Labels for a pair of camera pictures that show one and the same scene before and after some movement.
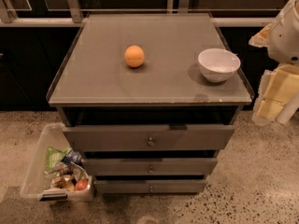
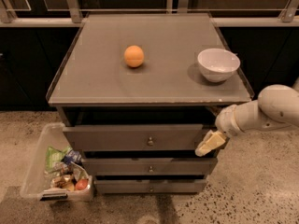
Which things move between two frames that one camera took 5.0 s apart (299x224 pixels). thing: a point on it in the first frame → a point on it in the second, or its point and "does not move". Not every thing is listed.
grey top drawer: [149, 137] does not move
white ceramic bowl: [219, 64] does not move
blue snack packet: [72, 156] does not move
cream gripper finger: [261, 38] → [222, 114]
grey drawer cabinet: [149, 100] does not move
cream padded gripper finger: [280, 87] → [212, 140]
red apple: [81, 184] does not move
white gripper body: [286, 36] → [224, 119]
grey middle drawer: [150, 166] does not move
